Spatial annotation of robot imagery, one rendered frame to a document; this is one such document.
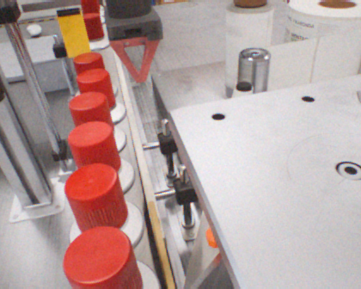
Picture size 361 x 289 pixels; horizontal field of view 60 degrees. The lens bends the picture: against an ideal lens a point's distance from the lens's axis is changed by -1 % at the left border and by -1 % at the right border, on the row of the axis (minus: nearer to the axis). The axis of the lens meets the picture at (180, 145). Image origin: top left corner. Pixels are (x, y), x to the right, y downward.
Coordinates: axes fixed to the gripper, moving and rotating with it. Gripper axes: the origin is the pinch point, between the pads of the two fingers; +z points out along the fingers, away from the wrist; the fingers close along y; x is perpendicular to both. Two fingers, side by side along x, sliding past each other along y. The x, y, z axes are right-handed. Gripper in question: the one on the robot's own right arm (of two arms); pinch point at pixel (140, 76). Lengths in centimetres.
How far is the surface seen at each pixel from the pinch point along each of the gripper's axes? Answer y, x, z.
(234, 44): 9.3, -18.3, 1.1
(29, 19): 434, 108, 90
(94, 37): 8.8, 5.7, -3.9
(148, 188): -13.1, 2.2, 10.0
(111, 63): 8.7, 3.9, 0.7
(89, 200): -30.1, 5.9, -7.0
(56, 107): 31.4, 20.1, 18.8
